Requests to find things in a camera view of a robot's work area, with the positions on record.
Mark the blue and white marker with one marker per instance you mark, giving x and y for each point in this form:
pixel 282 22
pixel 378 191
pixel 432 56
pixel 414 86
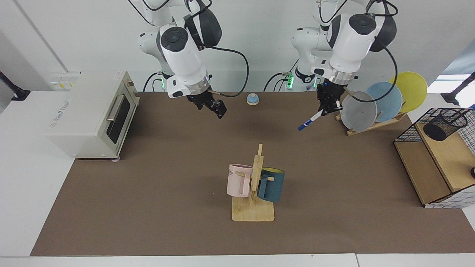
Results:
pixel 308 123

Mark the black mesh pen holder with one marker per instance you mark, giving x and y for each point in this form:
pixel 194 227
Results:
pixel 436 131

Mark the grey plate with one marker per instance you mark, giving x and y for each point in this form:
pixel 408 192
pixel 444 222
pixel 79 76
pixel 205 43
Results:
pixel 358 115

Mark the small blue round thing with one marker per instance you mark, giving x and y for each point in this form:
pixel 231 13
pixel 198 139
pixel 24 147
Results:
pixel 252 98

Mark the wooden plate rack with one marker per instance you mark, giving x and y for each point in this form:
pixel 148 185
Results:
pixel 374 125

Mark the light blue plate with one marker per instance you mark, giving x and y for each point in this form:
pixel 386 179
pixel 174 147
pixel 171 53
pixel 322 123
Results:
pixel 386 100

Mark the pink mug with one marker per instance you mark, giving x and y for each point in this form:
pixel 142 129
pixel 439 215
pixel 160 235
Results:
pixel 234 185

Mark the yellow plate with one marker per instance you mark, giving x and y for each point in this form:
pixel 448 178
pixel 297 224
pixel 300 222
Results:
pixel 412 92

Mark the dark teal mug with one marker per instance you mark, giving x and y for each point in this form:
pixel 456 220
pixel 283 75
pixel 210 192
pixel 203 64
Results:
pixel 274 187

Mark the wooden cup stand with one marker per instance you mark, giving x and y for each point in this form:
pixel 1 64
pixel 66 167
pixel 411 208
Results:
pixel 256 213

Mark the black stand foot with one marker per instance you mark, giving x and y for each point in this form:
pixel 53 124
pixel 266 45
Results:
pixel 18 94
pixel 451 97

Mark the brown table cloth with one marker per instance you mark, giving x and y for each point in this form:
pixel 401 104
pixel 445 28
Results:
pixel 148 207

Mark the pale toaster oven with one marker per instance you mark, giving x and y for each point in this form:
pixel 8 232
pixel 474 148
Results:
pixel 81 122

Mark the white outlet box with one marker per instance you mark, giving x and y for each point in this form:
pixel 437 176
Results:
pixel 63 83

